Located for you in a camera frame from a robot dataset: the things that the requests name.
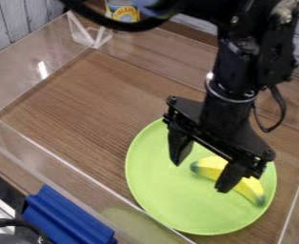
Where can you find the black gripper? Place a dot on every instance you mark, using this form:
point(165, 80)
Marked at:
point(218, 124)

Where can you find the yellow toy banana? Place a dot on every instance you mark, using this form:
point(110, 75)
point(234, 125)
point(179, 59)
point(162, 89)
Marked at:
point(210, 167)

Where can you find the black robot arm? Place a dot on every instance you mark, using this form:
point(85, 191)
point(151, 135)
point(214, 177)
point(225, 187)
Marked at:
point(255, 61)

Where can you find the green round plate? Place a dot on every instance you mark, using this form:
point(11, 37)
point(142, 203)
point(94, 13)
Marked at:
point(179, 197)

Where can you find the yellow labelled tin can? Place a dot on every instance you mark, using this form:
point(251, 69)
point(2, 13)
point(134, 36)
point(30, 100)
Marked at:
point(122, 10)

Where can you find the clear acrylic enclosure wall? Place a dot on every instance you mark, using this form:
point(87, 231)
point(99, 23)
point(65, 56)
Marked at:
point(59, 138)

